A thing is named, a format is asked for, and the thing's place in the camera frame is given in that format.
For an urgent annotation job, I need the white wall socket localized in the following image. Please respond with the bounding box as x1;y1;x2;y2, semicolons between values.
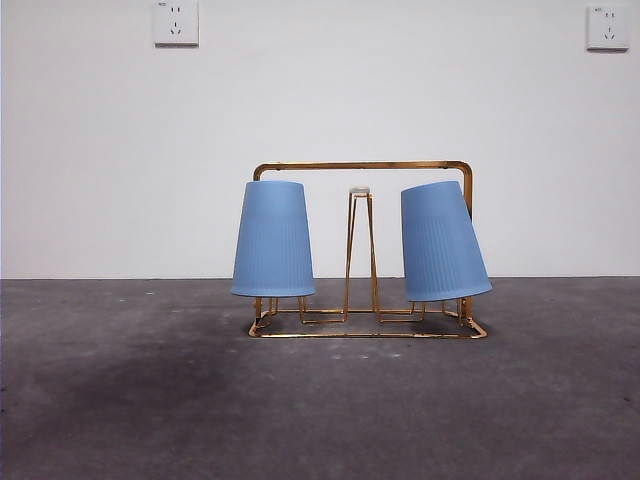
585;4;630;52
153;0;200;49

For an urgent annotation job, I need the blue ribbed plastic cup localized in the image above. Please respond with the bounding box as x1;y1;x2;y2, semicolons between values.
229;180;317;299
399;180;493;303

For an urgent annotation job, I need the gold wire cup rack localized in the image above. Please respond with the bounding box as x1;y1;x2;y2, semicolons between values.
247;160;489;341

